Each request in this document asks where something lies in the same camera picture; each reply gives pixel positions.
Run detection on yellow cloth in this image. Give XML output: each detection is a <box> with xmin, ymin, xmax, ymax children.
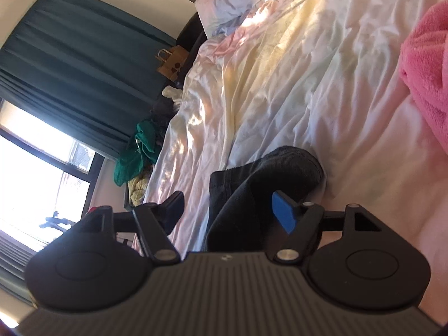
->
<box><xmin>127</xmin><ymin>175</ymin><xmax>152</xmax><ymax>206</ymax></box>

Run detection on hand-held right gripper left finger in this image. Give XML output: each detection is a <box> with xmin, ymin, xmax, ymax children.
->
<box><xmin>79</xmin><ymin>191</ymin><xmax>185</xmax><ymax>265</ymax></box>

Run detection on green garment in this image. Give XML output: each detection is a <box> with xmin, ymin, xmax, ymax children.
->
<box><xmin>114</xmin><ymin>119</ymin><xmax>166</xmax><ymax>187</ymax></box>

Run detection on bed with pastel sheet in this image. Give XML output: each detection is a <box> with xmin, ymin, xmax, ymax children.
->
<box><xmin>140</xmin><ymin>0</ymin><xmax>448</xmax><ymax>323</ymax></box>

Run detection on pastel pillow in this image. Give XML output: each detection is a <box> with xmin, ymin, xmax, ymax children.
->
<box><xmin>194</xmin><ymin>0</ymin><xmax>268</xmax><ymax>38</ymax></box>

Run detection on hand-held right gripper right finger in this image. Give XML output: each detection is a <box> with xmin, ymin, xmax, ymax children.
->
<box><xmin>272</xmin><ymin>190</ymin><xmax>384</xmax><ymax>264</ymax></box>

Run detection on pink fleece garment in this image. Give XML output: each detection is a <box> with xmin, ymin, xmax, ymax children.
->
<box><xmin>400</xmin><ymin>0</ymin><xmax>448</xmax><ymax>155</ymax></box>

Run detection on dark bedside furniture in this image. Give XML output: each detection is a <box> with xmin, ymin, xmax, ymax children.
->
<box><xmin>174</xmin><ymin>11</ymin><xmax>211</xmax><ymax>90</ymax></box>

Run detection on black pants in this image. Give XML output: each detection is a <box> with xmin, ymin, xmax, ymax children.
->
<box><xmin>205</xmin><ymin>146</ymin><xmax>328</xmax><ymax>253</ymax></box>

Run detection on window with dark frame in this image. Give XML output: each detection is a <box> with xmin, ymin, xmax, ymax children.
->
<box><xmin>0</xmin><ymin>100</ymin><xmax>106</xmax><ymax>249</ymax></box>

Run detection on brown paper bag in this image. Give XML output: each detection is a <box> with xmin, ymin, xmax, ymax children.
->
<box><xmin>155</xmin><ymin>45</ymin><xmax>192</xmax><ymax>82</ymax></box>

